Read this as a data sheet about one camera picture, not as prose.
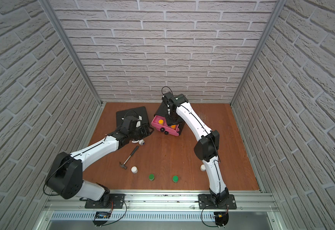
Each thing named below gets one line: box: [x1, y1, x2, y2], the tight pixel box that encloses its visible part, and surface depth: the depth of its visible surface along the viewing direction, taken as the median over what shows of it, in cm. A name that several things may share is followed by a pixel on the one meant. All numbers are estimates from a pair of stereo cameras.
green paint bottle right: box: [172, 175, 179, 184], surface depth 81 cm
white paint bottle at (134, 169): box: [131, 166, 138, 174], surface depth 84 cm
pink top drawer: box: [151, 115, 180, 137], surface depth 89 cm
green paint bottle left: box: [148, 173, 155, 182], surface depth 81 cm
